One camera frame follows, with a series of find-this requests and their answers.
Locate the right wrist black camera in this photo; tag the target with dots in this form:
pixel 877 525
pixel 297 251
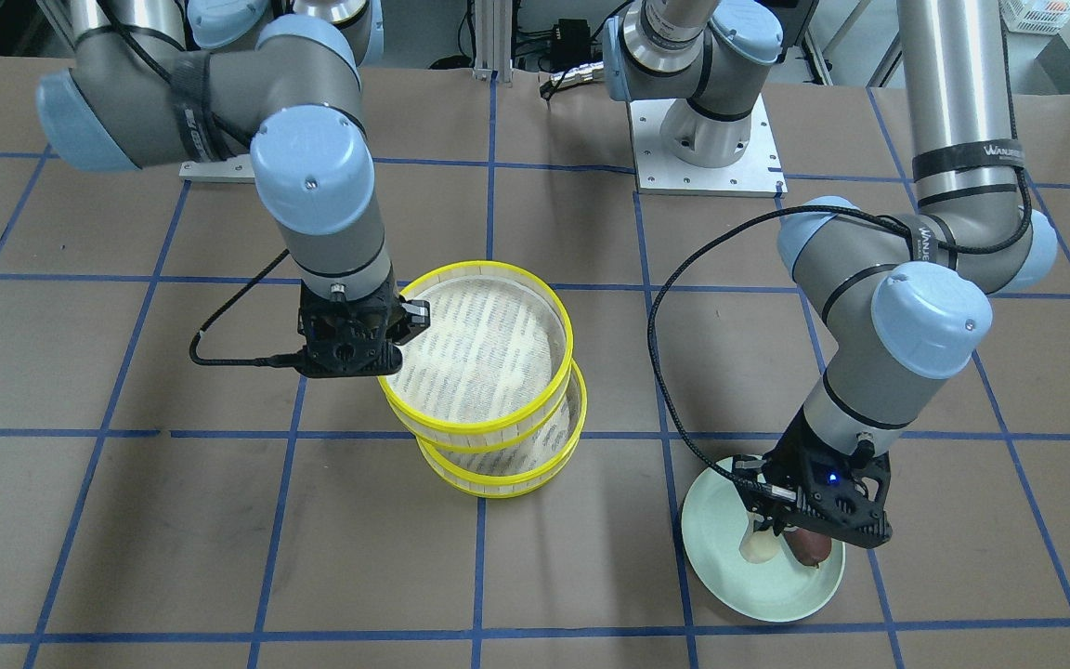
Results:
pixel 344 358

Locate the brown steamed bun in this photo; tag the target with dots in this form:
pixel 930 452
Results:
pixel 809 548

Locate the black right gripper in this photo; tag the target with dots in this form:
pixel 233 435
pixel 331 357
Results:
pixel 413 316

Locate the light green plate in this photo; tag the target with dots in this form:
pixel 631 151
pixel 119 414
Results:
pixel 713 520

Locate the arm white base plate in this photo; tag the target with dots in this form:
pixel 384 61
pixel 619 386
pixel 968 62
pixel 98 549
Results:
pixel 679 152
pixel 233 171

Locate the yellow steamer layer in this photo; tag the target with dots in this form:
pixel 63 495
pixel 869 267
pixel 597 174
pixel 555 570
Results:
pixel 524 466
pixel 494 363

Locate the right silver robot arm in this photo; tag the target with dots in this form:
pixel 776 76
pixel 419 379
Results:
pixel 167 82

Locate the aluminium frame post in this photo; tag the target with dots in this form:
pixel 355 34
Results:
pixel 493 33

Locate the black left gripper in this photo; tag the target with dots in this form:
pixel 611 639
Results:
pixel 788 462

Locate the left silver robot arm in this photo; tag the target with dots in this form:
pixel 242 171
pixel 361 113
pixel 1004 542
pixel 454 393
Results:
pixel 905 297

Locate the white steamed bun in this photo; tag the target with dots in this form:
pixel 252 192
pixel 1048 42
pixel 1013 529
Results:
pixel 759 546

